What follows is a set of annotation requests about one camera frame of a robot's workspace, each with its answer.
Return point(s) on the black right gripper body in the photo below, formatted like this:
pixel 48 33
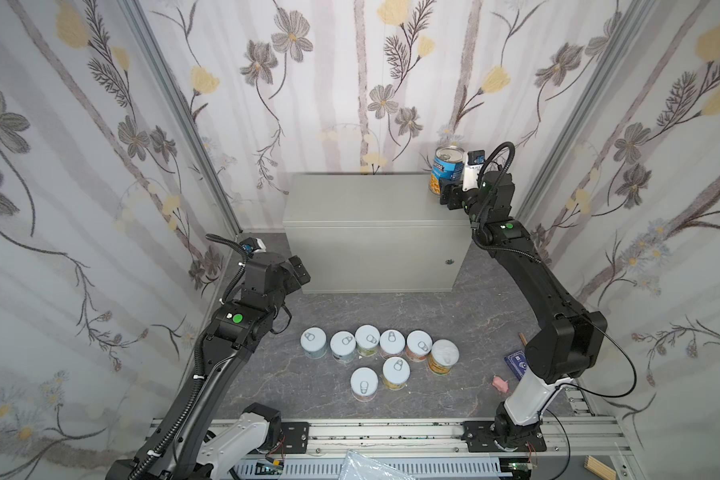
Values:
pixel 453 196

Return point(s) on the white lid can beige label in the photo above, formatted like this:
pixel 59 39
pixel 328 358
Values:
pixel 392 343

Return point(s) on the plastic lid can yellow label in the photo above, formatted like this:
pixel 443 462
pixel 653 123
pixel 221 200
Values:
pixel 443 356

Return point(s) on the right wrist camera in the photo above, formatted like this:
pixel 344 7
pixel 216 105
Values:
pixel 472 167

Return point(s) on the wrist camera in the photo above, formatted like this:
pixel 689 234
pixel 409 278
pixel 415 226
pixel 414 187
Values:
pixel 252 245
pixel 472 167

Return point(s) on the white lid can front right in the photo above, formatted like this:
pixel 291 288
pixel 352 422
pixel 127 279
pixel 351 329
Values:
pixel 395 373

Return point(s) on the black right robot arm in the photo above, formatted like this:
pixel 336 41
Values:
pixel 570 336

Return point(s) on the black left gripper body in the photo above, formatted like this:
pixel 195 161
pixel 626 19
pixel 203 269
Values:
pixel 297 270

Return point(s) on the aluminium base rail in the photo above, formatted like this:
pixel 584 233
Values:
pixel 568 441

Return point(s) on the large blue labelled can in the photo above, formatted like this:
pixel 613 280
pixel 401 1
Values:
pixel 447 165

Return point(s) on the wooden block right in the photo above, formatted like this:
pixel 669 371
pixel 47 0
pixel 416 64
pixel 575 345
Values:
pixel 599 469

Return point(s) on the white lid can blue label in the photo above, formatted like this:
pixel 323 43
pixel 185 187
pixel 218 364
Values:
pixel 343 346

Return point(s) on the white slotted cable duct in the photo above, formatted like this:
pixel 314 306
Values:
pixel 420 468

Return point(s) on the white lid can far left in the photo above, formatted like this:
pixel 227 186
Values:
pixel 314 342

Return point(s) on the white lid can orange label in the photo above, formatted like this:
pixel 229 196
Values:
pixel 418 345

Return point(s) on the white lid can green label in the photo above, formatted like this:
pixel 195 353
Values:
pixel 367 340

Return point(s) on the white lid can front left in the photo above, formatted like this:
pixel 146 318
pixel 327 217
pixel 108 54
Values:
pixel 364 383

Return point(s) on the clear plastic bag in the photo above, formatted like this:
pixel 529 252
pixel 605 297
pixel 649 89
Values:
pixel 356 466

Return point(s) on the pink eraser piece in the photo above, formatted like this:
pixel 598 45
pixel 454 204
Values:
pixel 500 385

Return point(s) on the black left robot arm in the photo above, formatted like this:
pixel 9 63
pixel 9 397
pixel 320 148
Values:
pixel 180 448

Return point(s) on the blue card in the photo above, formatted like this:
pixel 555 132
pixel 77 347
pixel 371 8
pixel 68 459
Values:
pixel 517 363

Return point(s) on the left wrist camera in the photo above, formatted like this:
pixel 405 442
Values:
pixel 252 245

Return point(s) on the grey metal cabinet box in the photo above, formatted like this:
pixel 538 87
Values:
pixel 374 234

